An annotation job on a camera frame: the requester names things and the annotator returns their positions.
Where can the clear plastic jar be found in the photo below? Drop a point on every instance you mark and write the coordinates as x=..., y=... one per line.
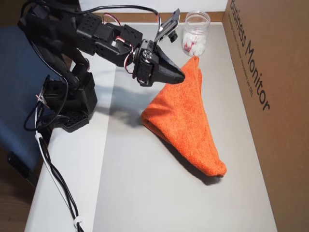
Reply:
x=196, y=29

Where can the red white paper label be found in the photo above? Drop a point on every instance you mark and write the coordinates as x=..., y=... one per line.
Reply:
x=188, y=46

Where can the blue office chair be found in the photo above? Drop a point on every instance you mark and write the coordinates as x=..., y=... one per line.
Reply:
x=14, y=96

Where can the brown cardboard monitor box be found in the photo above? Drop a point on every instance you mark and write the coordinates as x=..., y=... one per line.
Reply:
x=285, y=120

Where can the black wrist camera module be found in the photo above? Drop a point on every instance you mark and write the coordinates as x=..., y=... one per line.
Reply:
x=169, y=24

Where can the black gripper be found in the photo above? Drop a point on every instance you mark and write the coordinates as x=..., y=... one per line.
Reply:
x=161, y=69

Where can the orange terry towel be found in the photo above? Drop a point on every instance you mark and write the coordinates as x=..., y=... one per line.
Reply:
x=183, y=120

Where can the black table clamp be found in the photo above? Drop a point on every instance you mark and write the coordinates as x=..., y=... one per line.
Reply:
x=76, y=122

